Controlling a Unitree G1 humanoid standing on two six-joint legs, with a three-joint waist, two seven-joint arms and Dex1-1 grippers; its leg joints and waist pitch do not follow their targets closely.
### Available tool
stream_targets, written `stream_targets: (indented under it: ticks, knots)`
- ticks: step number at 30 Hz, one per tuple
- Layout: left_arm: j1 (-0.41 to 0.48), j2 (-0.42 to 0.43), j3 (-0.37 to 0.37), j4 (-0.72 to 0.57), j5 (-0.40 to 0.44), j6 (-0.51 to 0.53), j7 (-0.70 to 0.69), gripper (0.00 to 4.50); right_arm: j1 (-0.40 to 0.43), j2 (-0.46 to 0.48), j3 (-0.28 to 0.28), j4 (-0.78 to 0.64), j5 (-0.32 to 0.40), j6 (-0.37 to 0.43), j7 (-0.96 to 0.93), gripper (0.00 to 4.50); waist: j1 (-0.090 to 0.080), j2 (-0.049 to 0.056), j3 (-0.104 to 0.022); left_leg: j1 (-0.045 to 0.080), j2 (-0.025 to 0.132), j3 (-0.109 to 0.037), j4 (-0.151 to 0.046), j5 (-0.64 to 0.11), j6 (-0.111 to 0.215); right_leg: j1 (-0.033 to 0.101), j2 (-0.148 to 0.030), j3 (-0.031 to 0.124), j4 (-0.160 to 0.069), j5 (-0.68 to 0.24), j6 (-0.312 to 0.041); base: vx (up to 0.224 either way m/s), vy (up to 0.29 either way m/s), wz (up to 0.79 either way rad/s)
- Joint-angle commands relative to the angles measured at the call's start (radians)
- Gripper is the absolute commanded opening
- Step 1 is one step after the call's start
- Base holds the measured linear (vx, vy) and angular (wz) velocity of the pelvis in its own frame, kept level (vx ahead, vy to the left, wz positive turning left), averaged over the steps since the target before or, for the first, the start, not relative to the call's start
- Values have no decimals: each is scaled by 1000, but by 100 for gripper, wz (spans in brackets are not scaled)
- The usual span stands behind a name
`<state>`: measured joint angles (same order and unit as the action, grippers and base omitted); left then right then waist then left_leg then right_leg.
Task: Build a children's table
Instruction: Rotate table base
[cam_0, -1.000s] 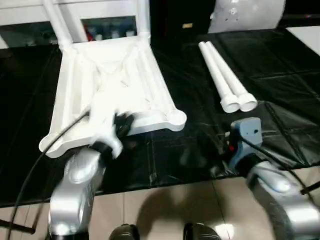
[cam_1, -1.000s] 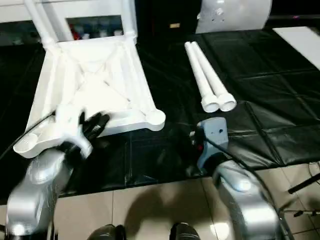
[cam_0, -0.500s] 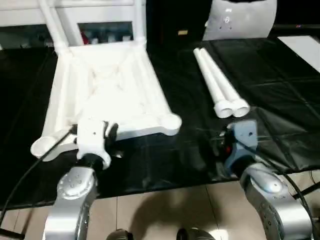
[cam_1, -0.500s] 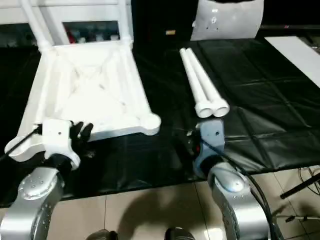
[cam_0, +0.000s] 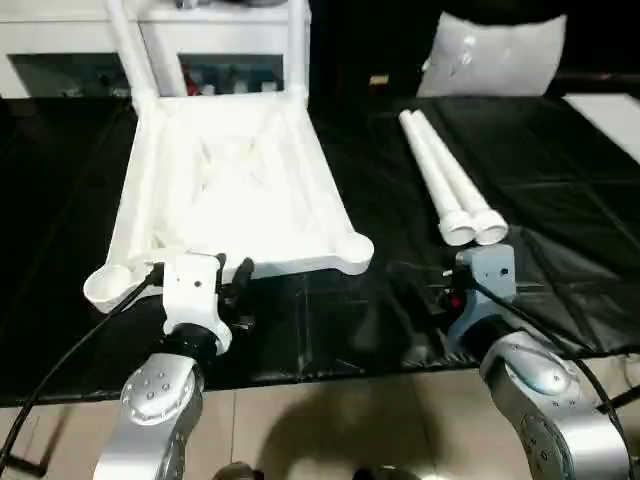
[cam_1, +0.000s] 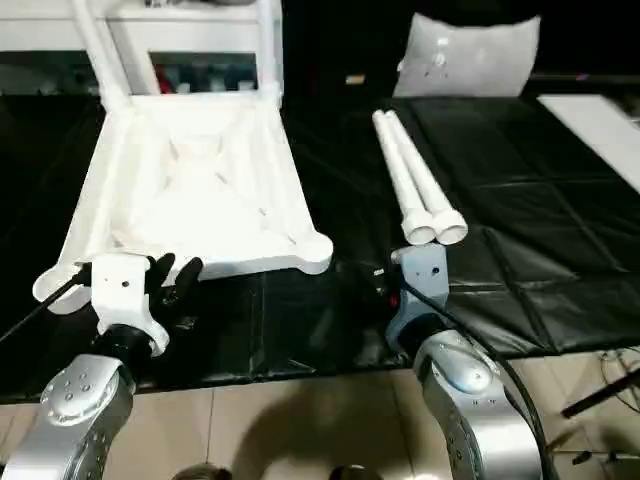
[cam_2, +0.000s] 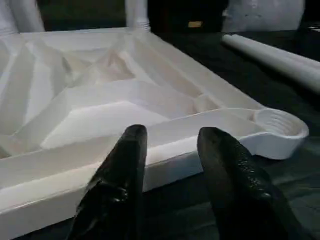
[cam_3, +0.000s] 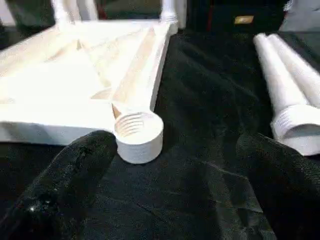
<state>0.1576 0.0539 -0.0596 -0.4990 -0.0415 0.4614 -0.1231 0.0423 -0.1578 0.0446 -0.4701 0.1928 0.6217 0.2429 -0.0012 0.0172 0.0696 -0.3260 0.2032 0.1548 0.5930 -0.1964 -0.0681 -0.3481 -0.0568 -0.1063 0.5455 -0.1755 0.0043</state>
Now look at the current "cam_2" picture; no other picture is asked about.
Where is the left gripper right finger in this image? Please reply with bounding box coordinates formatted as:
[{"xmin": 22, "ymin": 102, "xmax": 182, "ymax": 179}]
[{"xmin": 197, "ymin": 126, "xmax": 303, "ymax": 240}]

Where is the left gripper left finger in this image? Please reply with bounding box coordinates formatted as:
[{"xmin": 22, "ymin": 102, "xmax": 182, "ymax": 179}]
[{"xmin": 71, "ymin": 124, "xmax": 148, "ymax": 240}]

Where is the white plastic table top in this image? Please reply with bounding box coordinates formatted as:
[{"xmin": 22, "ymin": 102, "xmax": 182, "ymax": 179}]
[{"xmin": 0, "ymin": 26, "xmax": 310, "ymax": 232}]

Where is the black work mat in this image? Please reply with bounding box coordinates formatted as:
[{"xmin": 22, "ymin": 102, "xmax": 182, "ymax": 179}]
[{"xmin": 0, "ymin": 0, "xmax": 320, "ymax": 240}]

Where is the black furniture with yellow label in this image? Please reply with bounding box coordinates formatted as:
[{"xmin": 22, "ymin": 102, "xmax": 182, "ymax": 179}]
[{"xmin": 147, "ymin": 0, "xmax": 227, "ymax": 34}]

